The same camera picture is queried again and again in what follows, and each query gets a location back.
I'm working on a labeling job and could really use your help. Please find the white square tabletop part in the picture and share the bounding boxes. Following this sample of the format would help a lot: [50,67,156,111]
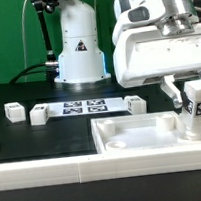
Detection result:
[91,111,201,154]

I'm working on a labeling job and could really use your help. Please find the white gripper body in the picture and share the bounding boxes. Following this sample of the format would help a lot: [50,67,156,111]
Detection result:
[113,23,201,88]

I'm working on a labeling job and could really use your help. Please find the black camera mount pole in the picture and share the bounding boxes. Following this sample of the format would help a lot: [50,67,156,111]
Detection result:
[29,0,93,83]

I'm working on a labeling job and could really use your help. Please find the white cable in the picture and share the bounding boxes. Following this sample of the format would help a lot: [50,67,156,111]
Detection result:
[17,0,40,82]

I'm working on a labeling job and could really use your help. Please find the white sheet with tags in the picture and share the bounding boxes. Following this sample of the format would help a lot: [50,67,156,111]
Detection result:
[48,97,125,118]

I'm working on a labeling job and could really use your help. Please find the white obstacle fence front bar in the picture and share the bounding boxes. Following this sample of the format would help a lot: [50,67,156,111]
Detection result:
[0,144,201,190]

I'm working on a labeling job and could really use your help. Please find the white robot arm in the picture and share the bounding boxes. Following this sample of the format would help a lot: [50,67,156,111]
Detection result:
[55,0,201,108]

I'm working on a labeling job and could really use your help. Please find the black cable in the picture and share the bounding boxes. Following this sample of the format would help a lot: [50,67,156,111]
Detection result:
[7,61,61,86]

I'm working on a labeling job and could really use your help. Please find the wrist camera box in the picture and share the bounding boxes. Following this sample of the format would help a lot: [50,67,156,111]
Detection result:
[112,5,165,44]

